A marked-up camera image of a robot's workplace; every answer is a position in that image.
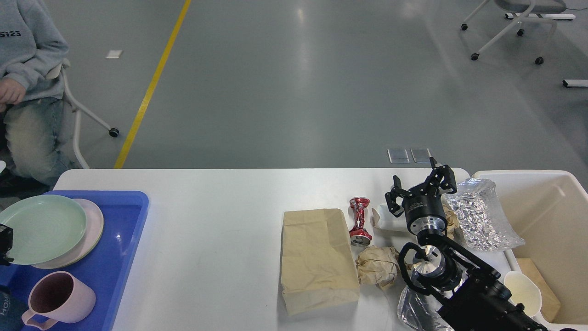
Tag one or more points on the blue plastic tray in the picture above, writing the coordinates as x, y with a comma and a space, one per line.
106, 268

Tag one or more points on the beige plastic bin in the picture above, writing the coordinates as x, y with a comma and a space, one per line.
549, 210

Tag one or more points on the silver foil bag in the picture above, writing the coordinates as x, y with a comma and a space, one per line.
482, 222

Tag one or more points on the white floor bar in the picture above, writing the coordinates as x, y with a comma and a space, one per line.
573, 83

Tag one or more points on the white chair of person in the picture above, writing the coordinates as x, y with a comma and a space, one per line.
78, 109

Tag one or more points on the left floor outlet plate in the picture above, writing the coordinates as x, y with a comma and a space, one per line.
398, 156

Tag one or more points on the mint green plate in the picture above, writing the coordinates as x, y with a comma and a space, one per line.
44, 227

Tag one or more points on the seated person grey hoodie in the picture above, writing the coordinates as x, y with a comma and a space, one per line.
31, 104

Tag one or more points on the pink mug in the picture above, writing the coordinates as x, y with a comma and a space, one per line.
58, 297

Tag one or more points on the crumpled brown paper ball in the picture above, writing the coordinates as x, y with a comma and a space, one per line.
378, 266

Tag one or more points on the white paper cup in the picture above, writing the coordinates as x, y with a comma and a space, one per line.
383, 219

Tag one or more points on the flat brown paper bag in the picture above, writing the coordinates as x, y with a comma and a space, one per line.
317, 267

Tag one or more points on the crushed red soda can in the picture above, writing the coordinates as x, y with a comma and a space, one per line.
359, 236

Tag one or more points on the right floor outlet plate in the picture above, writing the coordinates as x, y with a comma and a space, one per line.
421, 155

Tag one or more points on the pink plate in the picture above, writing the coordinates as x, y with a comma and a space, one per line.
93, 233

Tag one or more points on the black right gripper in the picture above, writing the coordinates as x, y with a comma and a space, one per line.
423, 209

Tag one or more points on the brown cardboard in bin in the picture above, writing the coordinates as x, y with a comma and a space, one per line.
551, 304

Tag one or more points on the white bowl in bin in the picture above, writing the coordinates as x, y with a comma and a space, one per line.
523, 290

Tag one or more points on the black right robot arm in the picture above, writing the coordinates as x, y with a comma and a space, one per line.
471, 295

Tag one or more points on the small crumpled brown paper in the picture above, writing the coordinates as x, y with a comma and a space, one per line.
452, 221

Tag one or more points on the floor outlet plate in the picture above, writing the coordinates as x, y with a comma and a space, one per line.
398, 156
421, 155

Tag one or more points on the white desk foot bar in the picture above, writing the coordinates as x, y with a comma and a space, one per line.
553, 16

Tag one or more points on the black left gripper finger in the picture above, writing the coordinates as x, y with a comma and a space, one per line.
6, 242

